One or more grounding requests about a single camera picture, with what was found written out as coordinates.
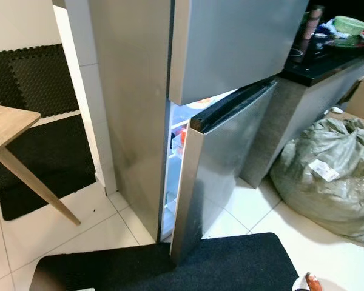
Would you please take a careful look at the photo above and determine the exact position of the reddish brown sausage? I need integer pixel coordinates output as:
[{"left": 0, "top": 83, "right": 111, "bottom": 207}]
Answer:
[{"left": 305, "top": 273, "right": 323, "bottom": 291}]

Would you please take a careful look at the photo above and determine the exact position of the silver fridge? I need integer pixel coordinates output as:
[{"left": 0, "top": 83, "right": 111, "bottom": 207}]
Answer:
[{"left": 88, "top": 0, "right": 310, "bottom": 264}]

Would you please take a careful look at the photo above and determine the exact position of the white paper label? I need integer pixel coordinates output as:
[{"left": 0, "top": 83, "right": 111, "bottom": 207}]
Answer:
[{"left": 308, "top": 159, "right": 340, "bottom": 182}]

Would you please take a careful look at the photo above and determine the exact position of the grey woven sack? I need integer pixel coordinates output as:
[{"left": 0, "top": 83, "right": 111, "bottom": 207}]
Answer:
[{"left": 270, "top": 117, "right": 364, "bottom": 246}]

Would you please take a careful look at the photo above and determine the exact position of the grey kitchen counter cabinet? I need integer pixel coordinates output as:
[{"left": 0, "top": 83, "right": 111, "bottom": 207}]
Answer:
[{"left": 240, "top": 24, "right": 364, "bottom": 189}]

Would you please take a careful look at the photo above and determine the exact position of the black glossy countertop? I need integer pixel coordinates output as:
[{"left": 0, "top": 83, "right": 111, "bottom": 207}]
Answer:
[{"left": 279, "top": 30, "right": 364, "bottom": 87}]

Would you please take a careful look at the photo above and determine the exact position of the blue white crumpled cloth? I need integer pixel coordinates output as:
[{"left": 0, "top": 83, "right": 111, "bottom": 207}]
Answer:
[{"left": 315, "top": 24, "right": 352, "bottom": 46}]

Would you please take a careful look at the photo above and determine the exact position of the green plastic bowl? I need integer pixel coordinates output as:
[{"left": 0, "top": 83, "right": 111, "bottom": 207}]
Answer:
[{"left": 332, "top": 16, "right": 364, "bottom": 36}]

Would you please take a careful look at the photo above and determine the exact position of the brown tumbler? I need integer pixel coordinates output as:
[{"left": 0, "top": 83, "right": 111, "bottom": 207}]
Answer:
[{"left": 305, "top": 5, "right": 325, "bottom": 42}]

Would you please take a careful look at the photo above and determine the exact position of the silver freezer door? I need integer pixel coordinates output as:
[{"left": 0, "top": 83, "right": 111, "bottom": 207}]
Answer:
[{"left": 169, "top": 0, "right": 310, "bottom": 107}]

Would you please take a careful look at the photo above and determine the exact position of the black floor mat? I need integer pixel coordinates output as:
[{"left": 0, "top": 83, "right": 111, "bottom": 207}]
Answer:
[
  {"left": 29, "top": 232, "right": 299, "bottom": 291},
  {"left": 0, "top": 114, "right": 98, "bottom": 222}
]

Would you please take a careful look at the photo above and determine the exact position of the black foam tile stack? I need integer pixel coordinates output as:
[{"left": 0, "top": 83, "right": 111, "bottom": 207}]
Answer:
[{"left": 0, "top": 44, "right": 79, "bottom": 119}]

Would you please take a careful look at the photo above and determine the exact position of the light wooden table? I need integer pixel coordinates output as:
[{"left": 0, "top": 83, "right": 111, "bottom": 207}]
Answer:
[{"left": 0, "top": 104, "right": 81, "bottom": 226}]

